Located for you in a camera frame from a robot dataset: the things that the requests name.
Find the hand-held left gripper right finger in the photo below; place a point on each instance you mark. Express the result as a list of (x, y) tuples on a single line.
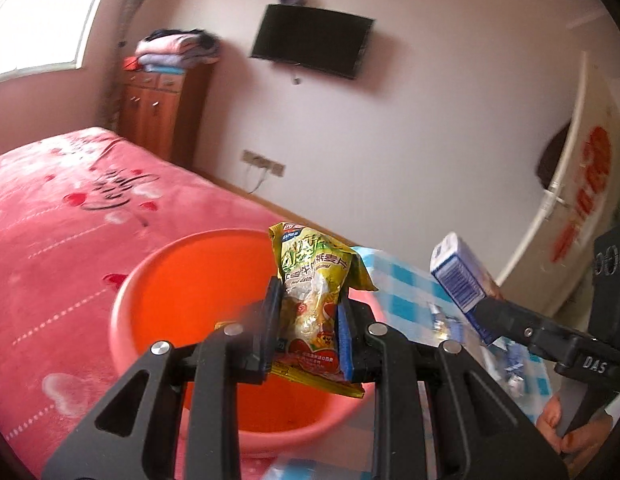
[(347, 342)]

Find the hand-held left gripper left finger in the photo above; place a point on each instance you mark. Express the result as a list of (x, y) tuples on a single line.
[(270, 330)]

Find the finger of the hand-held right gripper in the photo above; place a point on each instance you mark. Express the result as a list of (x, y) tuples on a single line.
[(520, 322)]

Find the yellow green snack packet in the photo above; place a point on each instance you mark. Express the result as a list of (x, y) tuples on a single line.
[(310, 270)]

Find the blue white small carton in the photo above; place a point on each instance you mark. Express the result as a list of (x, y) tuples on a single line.
[(460, 275)]

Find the orange plastic bucket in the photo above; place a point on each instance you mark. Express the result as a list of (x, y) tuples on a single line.
[(189, 285)]

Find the person's right hand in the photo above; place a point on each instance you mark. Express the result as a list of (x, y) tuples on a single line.
[(587, 447)]

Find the small blue white wrapper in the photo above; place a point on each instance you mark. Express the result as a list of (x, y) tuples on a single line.
[(512, 367), (440, 317)]

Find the blue white checkered tablecloth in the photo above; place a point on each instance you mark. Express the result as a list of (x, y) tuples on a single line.
[(405, 280)]

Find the white door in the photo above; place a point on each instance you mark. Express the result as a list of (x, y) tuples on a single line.
[(585, 220)]

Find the red door decoration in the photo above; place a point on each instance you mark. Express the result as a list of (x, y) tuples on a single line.
[(587, 180)]

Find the dark hanging bag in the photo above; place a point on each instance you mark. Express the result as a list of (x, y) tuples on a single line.
[(552, 160)]

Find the pink heart print blanket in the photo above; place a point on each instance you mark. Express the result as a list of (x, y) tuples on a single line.
[(64, 240)]

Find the brown wooden cabinet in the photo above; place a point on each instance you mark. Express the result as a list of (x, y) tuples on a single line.
[(149, 110)]

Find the pile of folded blankets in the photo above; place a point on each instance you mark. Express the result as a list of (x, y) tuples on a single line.
[(174, 47)]

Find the grey curtain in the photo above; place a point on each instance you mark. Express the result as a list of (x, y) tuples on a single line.
[(124, 35)]

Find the bright window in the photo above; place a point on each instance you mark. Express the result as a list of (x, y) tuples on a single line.
[(34, 15)]

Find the wall socket strip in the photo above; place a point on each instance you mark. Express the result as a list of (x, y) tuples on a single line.
[(262, 162)]

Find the black wall television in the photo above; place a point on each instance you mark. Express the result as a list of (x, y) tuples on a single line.
[(312, 40)]

